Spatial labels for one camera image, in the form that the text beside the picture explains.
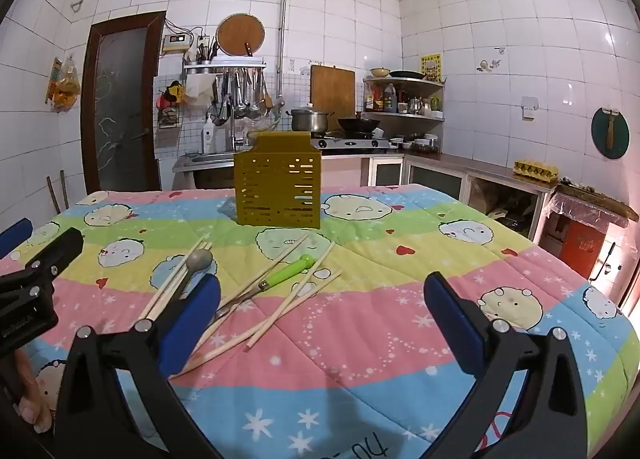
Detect steel gas stove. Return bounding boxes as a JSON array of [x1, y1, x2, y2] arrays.
[[310, 133, 392, 153]]

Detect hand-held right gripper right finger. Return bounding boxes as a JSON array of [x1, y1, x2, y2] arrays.
[[424, 271, 589, 459]]

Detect steel cooking pot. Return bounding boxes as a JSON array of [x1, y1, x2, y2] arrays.
[[285, 108, 335, 134]]

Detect light blue straw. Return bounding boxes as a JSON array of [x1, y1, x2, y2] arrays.
[[200, 267, 332, 347]]

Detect yellow wall poster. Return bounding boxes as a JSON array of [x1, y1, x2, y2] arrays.
[[419, 54, 443, 84]]

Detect wall pipe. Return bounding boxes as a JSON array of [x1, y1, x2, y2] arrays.
[[70, 0, 292, 107]]

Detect grey spoon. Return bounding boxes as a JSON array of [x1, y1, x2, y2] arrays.
[[170, 249, 213, 307]]

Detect round wooden cutting board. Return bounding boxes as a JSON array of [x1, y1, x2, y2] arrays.
[[216, 13, 265, 58]]

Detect printed cartoon blanket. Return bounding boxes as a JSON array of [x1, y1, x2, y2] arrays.
[[0, 186, 640, 459]]

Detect steel corner shelf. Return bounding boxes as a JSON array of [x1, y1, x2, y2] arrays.
[[362, 76, 446, 123]]

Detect rack of hanging kitchen utensils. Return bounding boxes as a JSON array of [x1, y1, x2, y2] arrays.
[[182, 58, 275, 120]]

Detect kitchen counter cabinet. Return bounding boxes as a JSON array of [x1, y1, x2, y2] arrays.
[[360, 154, 557, 242]]

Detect plastic bag of oranges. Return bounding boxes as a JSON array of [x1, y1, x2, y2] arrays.
[[53, 55, 82, 112]]

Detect steel kitchen sink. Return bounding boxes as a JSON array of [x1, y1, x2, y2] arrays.
[[173, 151, 239, 174]]

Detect white wall control box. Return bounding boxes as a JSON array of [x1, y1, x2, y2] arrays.
[[160, 32, 194, 56]]

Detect black wok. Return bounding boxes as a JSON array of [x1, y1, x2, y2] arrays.
[[337, 116, 382, 136]]

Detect leaning wooden sticks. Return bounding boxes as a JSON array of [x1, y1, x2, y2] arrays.
[[46, 170, 70, 216]]

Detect brown frosted glass door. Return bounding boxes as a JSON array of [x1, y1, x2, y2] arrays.
[[81, 11, 167, 194]]

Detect yellow egg carton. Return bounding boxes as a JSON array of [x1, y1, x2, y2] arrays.
[[513, 160, 559, 183]]

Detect wooden chopstick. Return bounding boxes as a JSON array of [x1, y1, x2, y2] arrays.
[[138, 238, 206, 320], [244, 242, 335, 353], [169, 270, 343, 381], [212, 234, 310, 322], [148, 241, 213, 321]]

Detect person's left hand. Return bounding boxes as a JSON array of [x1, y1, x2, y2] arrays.
[[14, 346, 54, 435]]

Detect green handled knife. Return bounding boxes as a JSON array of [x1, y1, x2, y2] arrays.
[[216, 254, 316, 316]]

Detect red box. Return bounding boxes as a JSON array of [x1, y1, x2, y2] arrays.
[[559, 220, 607, 279]]

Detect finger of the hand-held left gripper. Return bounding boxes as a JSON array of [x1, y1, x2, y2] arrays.
[[0, 227, 84, 297], [0, 218, 34, 258]]

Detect rectangular wooden cutting board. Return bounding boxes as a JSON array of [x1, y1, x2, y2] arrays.
[[309, 64, 357, 112]]

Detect yellow perforated utensil holder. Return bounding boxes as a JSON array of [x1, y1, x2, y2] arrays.
[[234, 132, 322, 230]]

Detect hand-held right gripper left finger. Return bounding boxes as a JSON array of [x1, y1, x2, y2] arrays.
[[54, 275, 222, 459]]

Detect green round board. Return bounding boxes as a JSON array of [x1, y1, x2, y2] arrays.
[[590, 107, 630, 160]]

